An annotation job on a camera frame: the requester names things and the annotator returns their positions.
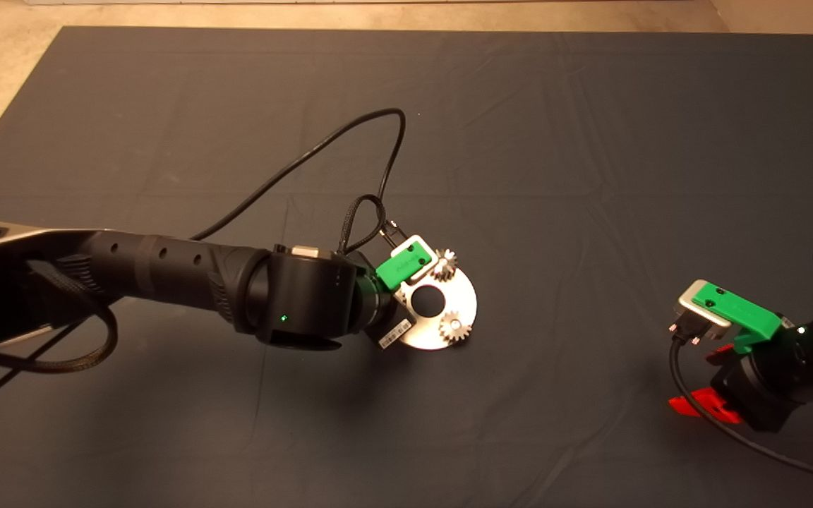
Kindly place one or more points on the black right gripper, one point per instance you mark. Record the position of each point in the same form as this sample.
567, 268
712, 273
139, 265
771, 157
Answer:
766, 388

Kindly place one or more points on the dark grey table cloth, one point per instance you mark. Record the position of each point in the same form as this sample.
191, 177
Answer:
590, 141

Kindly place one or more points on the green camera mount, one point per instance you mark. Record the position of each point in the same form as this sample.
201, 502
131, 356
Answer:
745, 314
403, 267

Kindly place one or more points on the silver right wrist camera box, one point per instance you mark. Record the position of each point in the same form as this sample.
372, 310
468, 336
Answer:
699, 317

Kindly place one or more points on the green left camera mount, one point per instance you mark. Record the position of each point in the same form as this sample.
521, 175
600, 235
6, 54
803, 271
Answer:
403, 267

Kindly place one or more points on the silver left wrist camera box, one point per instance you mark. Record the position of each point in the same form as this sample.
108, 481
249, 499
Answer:
431, 262

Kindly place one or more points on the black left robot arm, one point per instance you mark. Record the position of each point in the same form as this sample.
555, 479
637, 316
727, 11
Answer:
293, 296

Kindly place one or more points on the small steel spur gear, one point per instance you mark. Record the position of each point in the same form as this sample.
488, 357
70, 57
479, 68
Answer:
447, 264
449, 333

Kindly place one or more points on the round metal carrier plate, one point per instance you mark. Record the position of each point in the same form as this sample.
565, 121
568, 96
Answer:
459, 300

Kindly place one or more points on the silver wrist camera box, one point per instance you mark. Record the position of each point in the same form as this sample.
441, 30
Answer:
431, 262
699, 317

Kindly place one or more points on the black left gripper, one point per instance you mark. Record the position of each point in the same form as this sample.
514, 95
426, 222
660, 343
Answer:
392, 328

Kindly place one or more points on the green right camera mount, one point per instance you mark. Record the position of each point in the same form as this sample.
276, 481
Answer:
745, 314

